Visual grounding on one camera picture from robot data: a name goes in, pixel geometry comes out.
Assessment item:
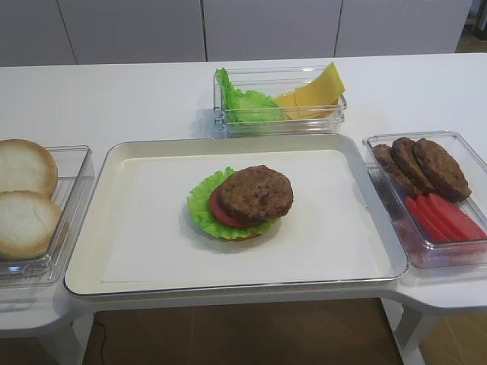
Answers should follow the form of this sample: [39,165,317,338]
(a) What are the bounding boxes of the clear box with buns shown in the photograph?
[1,145,96,287]

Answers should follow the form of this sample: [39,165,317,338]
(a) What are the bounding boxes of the clear box with lettuce and cheese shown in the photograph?
[213,63,347,137]

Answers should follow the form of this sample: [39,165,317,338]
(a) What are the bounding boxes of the green lettuce leaves in box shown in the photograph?
[215,68,283,122]

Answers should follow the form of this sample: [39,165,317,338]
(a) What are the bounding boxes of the clear box with patties and tomato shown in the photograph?
[363,131,486,268]

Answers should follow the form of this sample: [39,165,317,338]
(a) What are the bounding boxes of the brown patty in box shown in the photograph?
[413,138,472,202]
[391,137,436,195]
[372,144,422,198]

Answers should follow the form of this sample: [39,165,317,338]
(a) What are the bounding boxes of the red tomato slice on burger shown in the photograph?
[209,187,251,228]

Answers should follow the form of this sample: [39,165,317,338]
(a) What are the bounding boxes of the yellow cheese slice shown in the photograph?
[304,62,345,105]

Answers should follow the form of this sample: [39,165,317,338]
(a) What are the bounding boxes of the brown patty middle in box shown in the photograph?
[391,137,436,195]

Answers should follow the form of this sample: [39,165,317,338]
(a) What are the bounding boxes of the brown burger patty on stack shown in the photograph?
[217,165,294,224]

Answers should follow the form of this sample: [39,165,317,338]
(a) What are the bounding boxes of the bun half at back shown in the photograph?
[1,139,58,198]

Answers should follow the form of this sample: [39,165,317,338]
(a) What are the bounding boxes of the red tomato slices in box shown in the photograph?
[405,193,486,243]

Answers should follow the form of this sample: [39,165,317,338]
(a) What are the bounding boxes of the brown patty front in box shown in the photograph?
[413,138,472,202]

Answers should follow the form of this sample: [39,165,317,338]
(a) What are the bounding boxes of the bun half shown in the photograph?
[1,139,58,198]
[1,191,62,259]

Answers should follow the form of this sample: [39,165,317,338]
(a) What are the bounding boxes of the bun half at front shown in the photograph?
[1,191,62,259]

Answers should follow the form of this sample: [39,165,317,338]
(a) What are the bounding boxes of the green lettuce leaf on burger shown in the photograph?
[187,167,278,240]

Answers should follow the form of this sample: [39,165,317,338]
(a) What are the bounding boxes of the white paper tray liner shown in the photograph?
[100,151,387,288]

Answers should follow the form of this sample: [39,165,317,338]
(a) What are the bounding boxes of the white metal serving tray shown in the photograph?
[65,134,408,296]

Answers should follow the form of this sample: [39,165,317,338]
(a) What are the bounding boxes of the stack of yellow cheese slices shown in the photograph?
[273,90,341,120]

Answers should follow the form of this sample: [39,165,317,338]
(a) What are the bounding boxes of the brown patty back in box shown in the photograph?
[372,144,422,198]

